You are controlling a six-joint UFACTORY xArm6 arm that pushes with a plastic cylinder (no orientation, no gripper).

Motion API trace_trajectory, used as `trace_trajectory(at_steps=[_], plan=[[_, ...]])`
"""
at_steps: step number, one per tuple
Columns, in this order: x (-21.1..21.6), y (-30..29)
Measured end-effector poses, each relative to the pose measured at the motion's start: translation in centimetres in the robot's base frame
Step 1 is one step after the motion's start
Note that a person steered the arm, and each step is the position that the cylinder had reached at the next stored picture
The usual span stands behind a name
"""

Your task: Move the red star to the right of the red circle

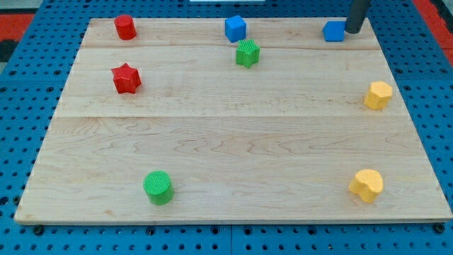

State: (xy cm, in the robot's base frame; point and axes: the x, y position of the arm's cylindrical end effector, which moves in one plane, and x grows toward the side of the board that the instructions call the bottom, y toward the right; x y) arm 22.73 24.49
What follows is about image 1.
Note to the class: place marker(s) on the red cylinder block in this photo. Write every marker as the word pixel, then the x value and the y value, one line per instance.
pixel 125 28

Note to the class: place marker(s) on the yellow hexagon block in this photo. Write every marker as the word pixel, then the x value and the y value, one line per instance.
pixel 378 95

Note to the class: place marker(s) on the blue cube block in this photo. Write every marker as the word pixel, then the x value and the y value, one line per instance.
pixel 235 28

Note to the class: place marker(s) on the red star block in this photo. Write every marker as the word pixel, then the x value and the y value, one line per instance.
pixel 126 79

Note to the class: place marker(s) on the green cylinder block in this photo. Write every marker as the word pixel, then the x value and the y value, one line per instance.
pixel 158 187

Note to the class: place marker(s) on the green star block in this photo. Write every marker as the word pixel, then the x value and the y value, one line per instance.
pixel 247 53

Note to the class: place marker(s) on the light wooden board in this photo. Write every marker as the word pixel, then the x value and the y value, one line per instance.
pixel 275 144

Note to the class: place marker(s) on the yellow heart block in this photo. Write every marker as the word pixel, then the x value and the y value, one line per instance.
pixel 368 184

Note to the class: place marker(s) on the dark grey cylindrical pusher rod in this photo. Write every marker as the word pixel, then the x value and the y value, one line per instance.
pixel 356 17

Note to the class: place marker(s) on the blue hexagon block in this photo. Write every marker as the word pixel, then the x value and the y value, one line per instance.
pixel 333 31

